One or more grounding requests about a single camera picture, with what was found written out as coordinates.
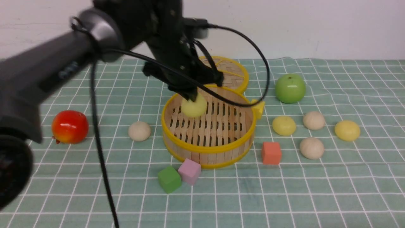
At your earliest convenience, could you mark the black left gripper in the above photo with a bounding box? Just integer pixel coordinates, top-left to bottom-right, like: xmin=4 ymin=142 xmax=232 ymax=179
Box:
xmin=146 ymin=19 xmax=224 ymax=102

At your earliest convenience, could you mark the yellow bun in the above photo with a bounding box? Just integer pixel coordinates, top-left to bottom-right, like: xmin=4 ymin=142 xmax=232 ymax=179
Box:
xmin=334 ymin=120 xmax=361 ymax=142
xmin=272 ymin=116 xmax=296 ymax=136
xmin=180 ymin=93 xmax=207 ymax=118

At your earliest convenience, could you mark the white bun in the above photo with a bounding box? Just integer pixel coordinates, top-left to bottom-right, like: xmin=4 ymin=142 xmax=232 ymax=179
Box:
xmin=300 ymin=137 xmax=325 ymax=159
xmin=303 ymin=111 xmax=326 ymax=130
xmin=128 ymin=121 xmax=151 ymax=142

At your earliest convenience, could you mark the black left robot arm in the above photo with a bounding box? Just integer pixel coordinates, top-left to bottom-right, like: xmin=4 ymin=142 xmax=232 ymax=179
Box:
xmin=1 ymin=0 xmax=224 ymax=209

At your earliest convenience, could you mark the woven bamboo steamer lid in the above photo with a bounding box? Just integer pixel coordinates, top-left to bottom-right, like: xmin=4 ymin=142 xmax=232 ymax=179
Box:
xmin=212 ymin=56 xmax=249 ymax=94

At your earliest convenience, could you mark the bamboo steamer tray yellow rim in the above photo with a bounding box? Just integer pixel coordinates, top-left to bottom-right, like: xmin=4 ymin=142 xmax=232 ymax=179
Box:
xmin=161 ymin=90 xmax=258 ymax=169

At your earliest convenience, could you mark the yellow cube block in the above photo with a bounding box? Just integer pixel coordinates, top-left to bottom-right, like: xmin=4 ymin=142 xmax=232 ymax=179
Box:
xmin=251 ymin=99 xmax=265 ymax=119

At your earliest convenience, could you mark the pink cube block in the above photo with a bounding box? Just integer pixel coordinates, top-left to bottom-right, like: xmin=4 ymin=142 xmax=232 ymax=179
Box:
xmin=178 ymin=158 xmax=201 ymax=185

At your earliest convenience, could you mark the green apple toy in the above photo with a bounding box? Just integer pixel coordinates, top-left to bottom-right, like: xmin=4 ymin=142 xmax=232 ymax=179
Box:
xmin=275 ymin=73 xmax=306 ymax=104

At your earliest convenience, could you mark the orange cube block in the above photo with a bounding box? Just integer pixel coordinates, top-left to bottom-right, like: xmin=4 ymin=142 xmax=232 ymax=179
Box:
xmin=261 ymin=142 xmax=282 ymax=165

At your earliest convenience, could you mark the green cube block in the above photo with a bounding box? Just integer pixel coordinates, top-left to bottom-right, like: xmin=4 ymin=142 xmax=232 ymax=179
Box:
xmin=158 ymin=166 xmax=181 ymax=194

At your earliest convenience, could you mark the green checkered tablecloth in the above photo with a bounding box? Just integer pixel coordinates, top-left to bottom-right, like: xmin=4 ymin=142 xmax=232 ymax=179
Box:
xmin=0 ymin=57 xmax=405 ymax=228

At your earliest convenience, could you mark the red pomegranate toy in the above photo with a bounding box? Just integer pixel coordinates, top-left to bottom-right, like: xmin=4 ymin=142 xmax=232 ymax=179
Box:
xmin=52 ymin=110 xmax=89 ymax=144

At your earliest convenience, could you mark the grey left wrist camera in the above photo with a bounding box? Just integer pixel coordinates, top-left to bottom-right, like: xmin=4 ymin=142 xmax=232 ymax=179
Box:
xmin=183 ymin=18 xmax=209 ymax=39

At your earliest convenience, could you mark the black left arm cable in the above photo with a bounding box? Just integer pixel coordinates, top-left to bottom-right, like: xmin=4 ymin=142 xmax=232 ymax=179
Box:
xmin=71 ymin=16 xmax=270 ymax=228

